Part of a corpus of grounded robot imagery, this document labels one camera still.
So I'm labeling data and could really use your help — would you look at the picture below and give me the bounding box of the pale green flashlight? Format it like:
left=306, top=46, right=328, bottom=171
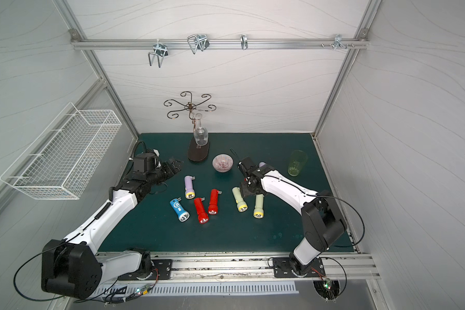
left=253, top=194, right=264, bottom=219
left=232, top=187, right=248, bottom=213

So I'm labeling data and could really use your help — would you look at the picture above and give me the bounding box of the red flashlight middle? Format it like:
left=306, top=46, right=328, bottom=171
left=208, top=189, right=222, bottom=215

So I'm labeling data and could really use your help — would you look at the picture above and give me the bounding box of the red flashlight lower left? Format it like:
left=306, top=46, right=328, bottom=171
left=194, top=198, right=209, bottom=224

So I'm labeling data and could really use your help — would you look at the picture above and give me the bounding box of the green table mat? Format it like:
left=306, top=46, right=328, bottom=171
left=101, top=133, right=330, bottom=252

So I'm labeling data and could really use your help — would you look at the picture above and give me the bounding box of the purple flashlight left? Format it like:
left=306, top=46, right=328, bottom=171
left=184, top=176, right=196, bottom=200

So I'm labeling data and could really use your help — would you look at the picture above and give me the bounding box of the metal hook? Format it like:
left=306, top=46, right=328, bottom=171
left=320, top=34, right=355, bottom=50
left=187, top=34, right=210, bottom=54
left=240, top=34, right=248, bottom=50
left=148, top=41, right=169, bottom=68

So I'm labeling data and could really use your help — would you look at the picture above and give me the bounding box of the red flashlight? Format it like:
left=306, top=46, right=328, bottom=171
left=194, top=198, right=209, bottom=224
left=208, top=189, right=222, bottom=215

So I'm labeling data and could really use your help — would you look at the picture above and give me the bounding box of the dark metal cup stand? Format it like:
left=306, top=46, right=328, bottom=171
left=163, top=90, right=218, bottom=163

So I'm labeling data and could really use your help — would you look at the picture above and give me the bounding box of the pink patterned bowl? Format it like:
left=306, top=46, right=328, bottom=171
left=213, top=154, right=234, bottom=173

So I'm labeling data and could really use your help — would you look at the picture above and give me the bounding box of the clear wine glass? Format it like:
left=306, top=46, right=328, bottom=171
left=193, top=113, right=209, bottom=147

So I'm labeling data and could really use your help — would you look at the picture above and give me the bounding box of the blue flashlight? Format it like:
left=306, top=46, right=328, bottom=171
left=170, top=198, right=190, bottom=222

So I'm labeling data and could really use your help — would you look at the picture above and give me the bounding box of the aluminium cross rail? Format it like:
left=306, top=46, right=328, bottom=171
left=71, top=37, right=370, bottom=51

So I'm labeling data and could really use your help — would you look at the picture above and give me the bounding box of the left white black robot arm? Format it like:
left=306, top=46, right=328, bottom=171
left=41, top=152, right=182, bottom=300

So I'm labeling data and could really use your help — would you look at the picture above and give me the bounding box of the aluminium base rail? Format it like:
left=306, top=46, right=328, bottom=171
left=151, top=252, right=381, bottom=284

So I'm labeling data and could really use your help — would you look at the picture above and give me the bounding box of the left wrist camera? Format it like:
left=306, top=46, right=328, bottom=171
left=133, top=152, right=159, bottom=174

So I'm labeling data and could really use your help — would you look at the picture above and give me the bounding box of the green translucent cup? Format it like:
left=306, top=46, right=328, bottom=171
left=288, top=150, right=308, bottom=177

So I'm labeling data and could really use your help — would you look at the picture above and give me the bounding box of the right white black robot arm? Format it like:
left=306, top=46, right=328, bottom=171
left=238, top=157, right=347, bottom=277

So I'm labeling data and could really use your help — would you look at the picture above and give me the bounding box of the white wire basket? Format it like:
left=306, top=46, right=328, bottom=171
left=0, top=103, right=121, bottom=200

